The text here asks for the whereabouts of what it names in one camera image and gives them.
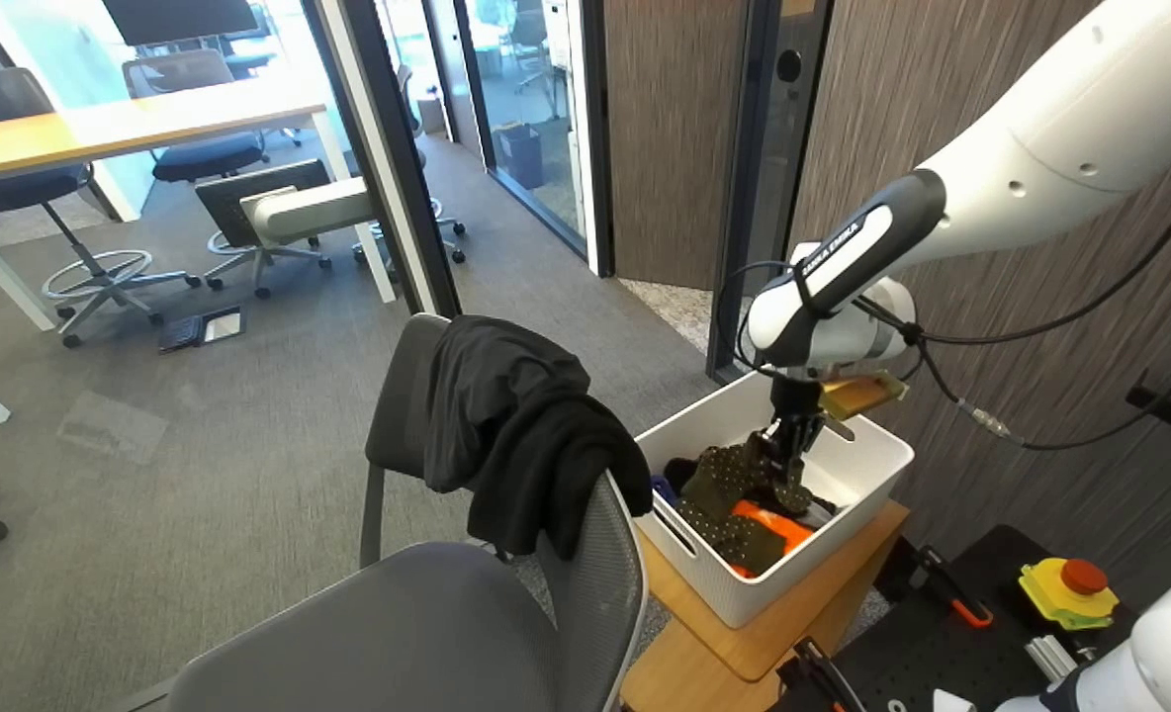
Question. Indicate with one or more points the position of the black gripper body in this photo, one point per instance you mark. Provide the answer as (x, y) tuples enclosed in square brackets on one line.
[(798, 404)]

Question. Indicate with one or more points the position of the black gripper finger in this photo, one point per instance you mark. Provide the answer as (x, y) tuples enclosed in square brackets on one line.
[(803, 440), (777, 447)]

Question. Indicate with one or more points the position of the olive dotted sock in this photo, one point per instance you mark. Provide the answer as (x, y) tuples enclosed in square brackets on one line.
[(720, 476)]

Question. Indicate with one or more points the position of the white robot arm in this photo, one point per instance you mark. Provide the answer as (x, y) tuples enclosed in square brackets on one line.
[(1072, 137)]

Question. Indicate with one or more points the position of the black garment on backrest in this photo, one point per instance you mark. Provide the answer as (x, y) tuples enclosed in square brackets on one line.
[(505, 413)]

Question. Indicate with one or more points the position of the grey mesh office chair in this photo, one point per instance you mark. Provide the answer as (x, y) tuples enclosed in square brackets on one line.
[(443, 626)]

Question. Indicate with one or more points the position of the grey rolling office chair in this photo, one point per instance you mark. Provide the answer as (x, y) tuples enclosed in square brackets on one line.
[(225, 173)]

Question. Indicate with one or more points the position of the white plastic storage bin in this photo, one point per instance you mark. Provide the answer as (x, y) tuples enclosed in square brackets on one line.
[(843, 479)]

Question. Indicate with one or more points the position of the orange item in bin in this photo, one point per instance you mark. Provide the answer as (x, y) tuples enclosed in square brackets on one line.
[(787, 531)]

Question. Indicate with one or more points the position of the wooden side table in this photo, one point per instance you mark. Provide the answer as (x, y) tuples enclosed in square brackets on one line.
[(697, 661)]

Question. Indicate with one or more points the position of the yellow red emergency stop button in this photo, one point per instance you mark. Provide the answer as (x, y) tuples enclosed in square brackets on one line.
[(1069, 589)]

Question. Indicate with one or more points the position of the long white office table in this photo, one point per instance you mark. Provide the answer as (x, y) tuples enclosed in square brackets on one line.
[(162, 120)]

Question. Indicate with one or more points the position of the orange handled tool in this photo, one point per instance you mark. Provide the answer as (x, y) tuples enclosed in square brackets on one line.
[(949, 589)]

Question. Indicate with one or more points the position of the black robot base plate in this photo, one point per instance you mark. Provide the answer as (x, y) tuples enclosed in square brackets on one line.
[(923, 659)]

